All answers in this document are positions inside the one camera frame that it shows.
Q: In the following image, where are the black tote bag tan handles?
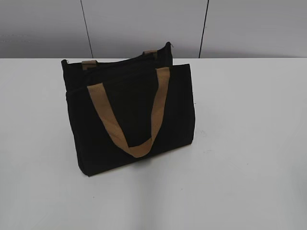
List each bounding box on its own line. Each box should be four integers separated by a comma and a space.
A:
61, 42, 195, 176

